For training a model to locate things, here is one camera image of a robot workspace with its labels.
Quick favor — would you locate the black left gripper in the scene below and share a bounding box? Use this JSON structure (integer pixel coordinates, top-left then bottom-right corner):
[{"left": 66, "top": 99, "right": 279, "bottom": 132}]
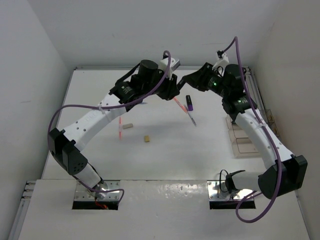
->
[{"left": 141, "top": 67, "right": 179, "bottom": 101}]

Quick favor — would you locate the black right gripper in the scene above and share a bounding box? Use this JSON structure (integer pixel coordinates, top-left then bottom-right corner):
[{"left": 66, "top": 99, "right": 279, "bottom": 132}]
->
[{"left": 182, "top": 62, "right": 230, "bottom": 98}]

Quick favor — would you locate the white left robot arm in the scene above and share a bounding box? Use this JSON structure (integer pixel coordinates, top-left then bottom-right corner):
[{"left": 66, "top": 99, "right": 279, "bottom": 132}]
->
[{"left": 47, "top": 56, "right": 180, "bottom": 194}]

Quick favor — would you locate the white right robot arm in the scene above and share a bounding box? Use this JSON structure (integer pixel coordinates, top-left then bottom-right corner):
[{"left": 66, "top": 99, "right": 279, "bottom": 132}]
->
[{"left": 179, "top": 63, "right": 308, "bottom": 199}]

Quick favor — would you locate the orange double-ended pen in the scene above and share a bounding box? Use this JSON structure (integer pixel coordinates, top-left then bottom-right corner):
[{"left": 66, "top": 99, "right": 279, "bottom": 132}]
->
[{"left": 173, "top": 97, "right": 188, "bottom": 113}]

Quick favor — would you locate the purple black highlighter marker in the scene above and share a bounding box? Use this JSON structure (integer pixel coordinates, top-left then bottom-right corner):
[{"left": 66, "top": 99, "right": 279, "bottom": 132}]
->
[{"left": 185, "top": 95, "right": 194, "bottom": 111}]

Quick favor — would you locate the purple double-ended pen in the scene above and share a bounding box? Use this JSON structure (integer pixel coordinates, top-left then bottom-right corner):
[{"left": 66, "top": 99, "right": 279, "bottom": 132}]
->
[{"left": 184, "top": 104, "right": 197, "bottom": 127}]

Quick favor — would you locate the tan eraser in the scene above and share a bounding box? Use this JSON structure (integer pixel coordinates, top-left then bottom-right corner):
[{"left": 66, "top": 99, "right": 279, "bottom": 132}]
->
[{"left": 144, "top": 135, "right": 150, "bottom": 143}]

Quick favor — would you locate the grey white eraser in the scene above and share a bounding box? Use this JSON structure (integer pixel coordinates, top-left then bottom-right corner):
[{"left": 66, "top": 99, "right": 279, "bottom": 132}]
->
[{"left": 122, "top": 123, "right": 134, "bottom": 130}]

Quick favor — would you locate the pink double-ended pen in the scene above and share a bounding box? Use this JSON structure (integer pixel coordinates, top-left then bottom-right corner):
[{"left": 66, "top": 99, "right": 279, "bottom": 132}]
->
[{"left": 118, "top": 116, "right": 123, "bottom": 140}]

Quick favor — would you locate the clear plastic organizer tray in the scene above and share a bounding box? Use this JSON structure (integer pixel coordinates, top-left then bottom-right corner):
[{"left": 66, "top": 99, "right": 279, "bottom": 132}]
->
[{"left": 225, "top": 109, "right": 280, "bottom": 158}]

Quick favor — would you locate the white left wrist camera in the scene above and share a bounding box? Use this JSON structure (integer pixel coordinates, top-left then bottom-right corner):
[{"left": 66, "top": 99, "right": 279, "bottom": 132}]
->
[{"left": 158, "top": 57, "right": 181, "bottom": 79}]

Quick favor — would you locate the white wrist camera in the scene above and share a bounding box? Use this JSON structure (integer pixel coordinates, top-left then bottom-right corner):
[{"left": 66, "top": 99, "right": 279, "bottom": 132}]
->
[
  {"left": 212, "top": 50, "right": 230, "bottom": 73},
  {"left": 158, "top": 57, "right": 181, "bottom": 79}
]

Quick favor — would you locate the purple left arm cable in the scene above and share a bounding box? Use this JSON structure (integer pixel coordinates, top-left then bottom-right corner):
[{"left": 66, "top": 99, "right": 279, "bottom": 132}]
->
[{"left": 47, "top": 50, "right": 172, "bottom": 201}]

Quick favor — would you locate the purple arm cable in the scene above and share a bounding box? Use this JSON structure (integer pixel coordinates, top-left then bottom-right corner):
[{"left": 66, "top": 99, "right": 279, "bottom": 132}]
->
[
  {"left": 47, "top": 50, "right": 172, "bottom": 201},
  {"left": 222, "top": 36, "right": 283, "bottom": 224}
]

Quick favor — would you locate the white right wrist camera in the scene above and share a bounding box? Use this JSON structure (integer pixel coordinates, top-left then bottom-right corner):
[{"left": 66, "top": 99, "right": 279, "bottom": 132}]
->
[{"left": 212, "top": 50, "right": 230, "bottom": 73}]

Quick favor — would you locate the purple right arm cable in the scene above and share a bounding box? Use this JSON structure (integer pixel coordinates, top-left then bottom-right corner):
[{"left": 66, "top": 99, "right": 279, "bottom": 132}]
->
[{"left": 222, "top": 36, "right": 283, "bottom": 224}]

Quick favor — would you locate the aluminium frame rail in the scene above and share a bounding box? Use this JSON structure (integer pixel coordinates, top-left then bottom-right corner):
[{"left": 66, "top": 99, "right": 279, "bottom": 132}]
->
[{"left": 74, "top": 66, "right": 201, "bottom": 71}]

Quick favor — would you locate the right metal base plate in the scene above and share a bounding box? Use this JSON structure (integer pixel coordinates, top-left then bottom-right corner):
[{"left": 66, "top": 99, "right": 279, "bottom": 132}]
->
[{"left": 207, "top": 180, "right": 253, "bottom": 202}]

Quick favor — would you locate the metal base plate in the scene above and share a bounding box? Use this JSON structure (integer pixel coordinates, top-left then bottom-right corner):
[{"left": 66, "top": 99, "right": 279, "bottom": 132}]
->
[
  {"left": 74, "top": 180, "right": 121, "bottom": 202},
  {"left": 207, "top": 180, "right": 253, "bottom": 202}
]

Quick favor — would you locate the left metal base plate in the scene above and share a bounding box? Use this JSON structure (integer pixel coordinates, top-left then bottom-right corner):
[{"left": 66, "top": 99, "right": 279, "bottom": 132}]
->
[{"left": 74, "top": 180, "right": 121, "bottom": 202}]

